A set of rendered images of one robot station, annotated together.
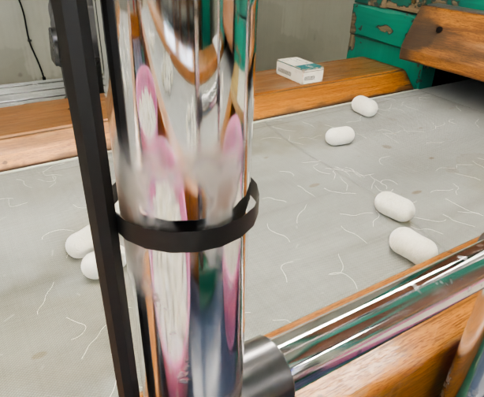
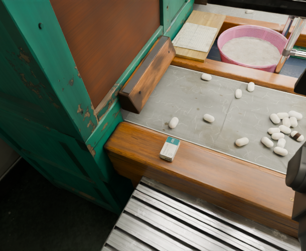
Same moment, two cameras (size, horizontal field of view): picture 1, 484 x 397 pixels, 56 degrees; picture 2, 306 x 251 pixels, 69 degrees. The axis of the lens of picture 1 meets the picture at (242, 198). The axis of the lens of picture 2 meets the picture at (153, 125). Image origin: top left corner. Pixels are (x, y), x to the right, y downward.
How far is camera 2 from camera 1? 0.89 m
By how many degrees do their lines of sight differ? 81
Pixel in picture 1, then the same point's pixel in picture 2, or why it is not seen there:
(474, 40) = (148, 81)
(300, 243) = (266, 104)
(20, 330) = not seen: outside the picture
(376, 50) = (104, 136)
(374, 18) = (98, 130)
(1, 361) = not seen: outside the picture
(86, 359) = not seen: outside the picture
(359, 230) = (249, 98)
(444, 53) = (147, 93)
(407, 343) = (282, 76)
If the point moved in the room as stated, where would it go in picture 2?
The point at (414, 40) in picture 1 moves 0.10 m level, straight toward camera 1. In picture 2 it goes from (138, 104) to (172, 96)
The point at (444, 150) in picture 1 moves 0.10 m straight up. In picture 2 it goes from (187, 97) to (189, 73)
